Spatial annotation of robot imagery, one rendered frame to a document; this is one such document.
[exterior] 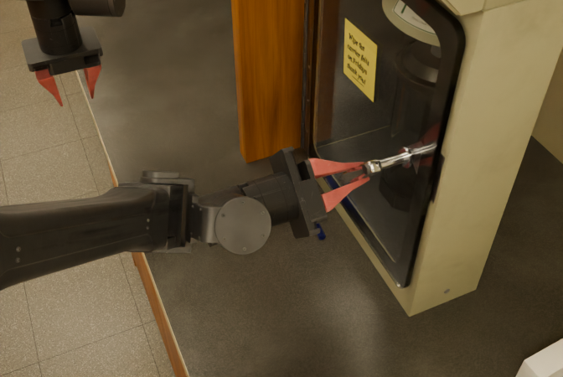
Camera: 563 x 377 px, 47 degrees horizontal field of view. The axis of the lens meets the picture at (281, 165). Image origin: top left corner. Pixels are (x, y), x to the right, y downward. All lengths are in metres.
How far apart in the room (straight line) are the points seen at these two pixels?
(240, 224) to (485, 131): 0.27
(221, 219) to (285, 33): 0.42
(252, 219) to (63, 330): 1.51
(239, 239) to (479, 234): 0.34
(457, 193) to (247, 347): 0.34
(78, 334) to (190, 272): 1.15
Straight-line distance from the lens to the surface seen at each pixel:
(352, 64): 0.81
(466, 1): 0.57
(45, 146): 2.69
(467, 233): 0.83
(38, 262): 0.47
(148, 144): 1.16
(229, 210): 0.63
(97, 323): 2.09
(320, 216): 0.72
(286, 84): 1.03
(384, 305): 0.93
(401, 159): 0.74
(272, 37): 0.97
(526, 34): 0.65
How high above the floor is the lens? 1.70
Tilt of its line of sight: 44 degrees down
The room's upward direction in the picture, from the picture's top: straight up
